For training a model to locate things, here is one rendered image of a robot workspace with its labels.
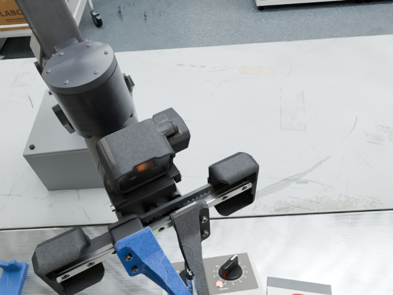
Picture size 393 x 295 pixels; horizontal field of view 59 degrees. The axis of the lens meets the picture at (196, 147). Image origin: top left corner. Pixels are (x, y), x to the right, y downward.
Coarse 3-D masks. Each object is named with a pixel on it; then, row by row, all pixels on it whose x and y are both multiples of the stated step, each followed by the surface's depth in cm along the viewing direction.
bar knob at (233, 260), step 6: (234, 258) 47; (228, 264) 46; (234, 264) 47; (222, 270) 46; (228, 270) 46; (234, 270) 47; (240, 270) 47; (222, 276) 46; (228, 276) 46; (234, 276) 46
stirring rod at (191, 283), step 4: (188, 272) 22; (192, 272) 22; (188, 276) 22; (192, 276) 22; (188, 280) 22; (192, 280) 22; (188, 284) 23; (192, 284) 23; (188, 288) 24; (192, 288) 23; (196, 288) 24; (192, 292) 24; (196, 292) 25
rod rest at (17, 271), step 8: (0, 264) 51; (8, 264) 52; (16, 264) 52; (24, 264) 54; (8, 272) 53; (16, 272) 53; (24, 272) 53; (0, 280) 52; (8, 280) 52; (16, 280) 52; (24, 280) 53; (0, 288) 52; (8, 288) 51; (16, 288) 51
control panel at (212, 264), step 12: (180, 264) 50; (204, 264) 49; (216, 264) 49; (240, 264) 49; (216, 276) 47; (240, 276) 46; (252, 276) 46; (216, 288) 45; (228, 288) 45; (240, 288) 44; (252, 288) 44
